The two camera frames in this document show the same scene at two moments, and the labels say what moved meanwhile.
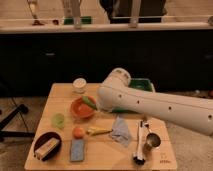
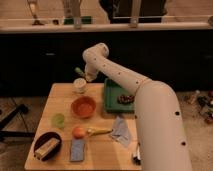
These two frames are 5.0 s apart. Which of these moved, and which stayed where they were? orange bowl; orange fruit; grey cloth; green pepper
Moved: green pepper
Stayed: grey cloth; orange fruit; orange bowl
